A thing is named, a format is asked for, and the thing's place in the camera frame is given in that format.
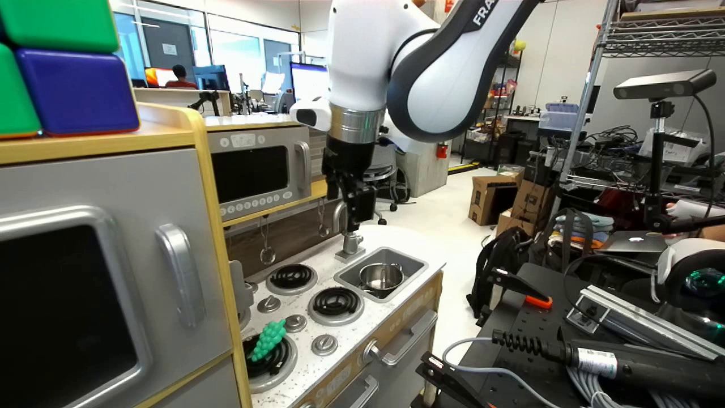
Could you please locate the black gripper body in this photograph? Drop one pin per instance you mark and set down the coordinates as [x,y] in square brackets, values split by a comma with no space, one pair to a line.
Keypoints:
[350,160]

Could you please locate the green toy grapes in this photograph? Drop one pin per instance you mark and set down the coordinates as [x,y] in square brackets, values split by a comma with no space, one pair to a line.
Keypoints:
[267,339]

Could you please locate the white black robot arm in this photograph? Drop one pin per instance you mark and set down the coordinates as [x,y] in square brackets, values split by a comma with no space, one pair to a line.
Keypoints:
[437,75]

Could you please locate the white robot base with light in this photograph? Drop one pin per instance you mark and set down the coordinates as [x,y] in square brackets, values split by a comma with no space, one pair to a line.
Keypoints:
[692,276]

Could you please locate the grey toy faucet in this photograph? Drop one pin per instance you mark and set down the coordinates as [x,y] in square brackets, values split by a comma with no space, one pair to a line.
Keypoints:
[348,241]

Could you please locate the small metal pot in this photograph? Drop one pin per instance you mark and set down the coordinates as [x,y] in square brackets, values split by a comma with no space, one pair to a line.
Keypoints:
[380,276]

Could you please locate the grey toy sink basin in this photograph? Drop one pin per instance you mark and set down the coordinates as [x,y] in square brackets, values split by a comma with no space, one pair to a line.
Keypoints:
[409,263]

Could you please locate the grey toy microwave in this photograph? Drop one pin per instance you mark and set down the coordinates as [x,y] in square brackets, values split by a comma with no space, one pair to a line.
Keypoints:
[256,174]

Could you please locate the grey stove knob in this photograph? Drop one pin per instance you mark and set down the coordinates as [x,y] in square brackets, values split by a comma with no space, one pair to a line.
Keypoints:
[296,323]
[324,346]
[267,305]

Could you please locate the white toy kitchen counter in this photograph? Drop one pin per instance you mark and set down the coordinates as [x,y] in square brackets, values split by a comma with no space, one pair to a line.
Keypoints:
[355,342]

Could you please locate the grey yellow toy fridge cabinet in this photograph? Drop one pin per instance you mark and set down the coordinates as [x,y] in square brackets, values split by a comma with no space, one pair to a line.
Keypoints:
[92,251]

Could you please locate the bright computer monitor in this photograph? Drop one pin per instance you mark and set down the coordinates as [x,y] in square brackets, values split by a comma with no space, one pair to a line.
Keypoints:
[309,83]

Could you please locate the red fire extinguisher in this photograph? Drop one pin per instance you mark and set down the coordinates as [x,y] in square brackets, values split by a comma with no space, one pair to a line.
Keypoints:
[442,151]

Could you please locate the open dark cardboard box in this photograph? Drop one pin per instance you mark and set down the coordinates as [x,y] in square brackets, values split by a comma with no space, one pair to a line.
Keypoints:
[491,199]

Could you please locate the black backpack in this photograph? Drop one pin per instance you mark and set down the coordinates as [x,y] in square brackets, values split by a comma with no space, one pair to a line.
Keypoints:
[494,268]

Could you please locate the blue screen monitor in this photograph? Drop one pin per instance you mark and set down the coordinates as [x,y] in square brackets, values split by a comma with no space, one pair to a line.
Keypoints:
[212,78]

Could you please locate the shelf with colourful toys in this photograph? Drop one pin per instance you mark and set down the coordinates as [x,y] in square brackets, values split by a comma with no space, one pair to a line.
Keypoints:
[503,115]

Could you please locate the brown printed cardboard box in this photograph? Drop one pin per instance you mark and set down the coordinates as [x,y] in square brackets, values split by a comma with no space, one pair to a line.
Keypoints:
[534,203]

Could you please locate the black clamp with orange tip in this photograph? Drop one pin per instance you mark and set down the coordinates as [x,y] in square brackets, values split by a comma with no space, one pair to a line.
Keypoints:
[521,291]

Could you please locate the person in red shirt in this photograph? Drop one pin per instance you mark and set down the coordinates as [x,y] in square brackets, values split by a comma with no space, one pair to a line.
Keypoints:
[180,78]

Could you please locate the black metal clamp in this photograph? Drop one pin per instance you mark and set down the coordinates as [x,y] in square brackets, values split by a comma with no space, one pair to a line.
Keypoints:
[449,380]

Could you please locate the blue plastic crate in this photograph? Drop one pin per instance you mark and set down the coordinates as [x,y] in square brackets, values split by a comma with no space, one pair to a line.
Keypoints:
[561,118]

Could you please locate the black mounting table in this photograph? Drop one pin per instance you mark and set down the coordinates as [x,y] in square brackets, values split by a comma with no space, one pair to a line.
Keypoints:
[529,354]

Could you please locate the grey laptop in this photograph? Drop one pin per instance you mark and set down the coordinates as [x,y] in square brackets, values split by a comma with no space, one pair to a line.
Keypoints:
[638,243]

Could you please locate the purple block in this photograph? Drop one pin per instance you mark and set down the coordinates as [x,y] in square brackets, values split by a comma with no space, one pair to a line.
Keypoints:
[80,92]

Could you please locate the green block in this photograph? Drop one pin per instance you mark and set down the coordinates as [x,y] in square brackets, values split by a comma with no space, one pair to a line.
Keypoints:
[59,23]

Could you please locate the tall green storage bin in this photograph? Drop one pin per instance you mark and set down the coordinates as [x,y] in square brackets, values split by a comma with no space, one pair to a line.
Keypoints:
[15,98]

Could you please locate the metal wall hook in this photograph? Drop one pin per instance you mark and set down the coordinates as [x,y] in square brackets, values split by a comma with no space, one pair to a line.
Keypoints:
[267,251]

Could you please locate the black camera stand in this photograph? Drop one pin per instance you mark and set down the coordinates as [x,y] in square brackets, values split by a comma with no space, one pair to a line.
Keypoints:
[658,166]

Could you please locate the aluminium extrusion rail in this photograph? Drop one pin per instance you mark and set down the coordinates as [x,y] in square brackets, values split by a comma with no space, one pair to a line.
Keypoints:
[641,325]

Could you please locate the grey stereo camera bar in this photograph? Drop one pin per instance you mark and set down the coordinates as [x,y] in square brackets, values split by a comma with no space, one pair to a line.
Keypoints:
[664,84]

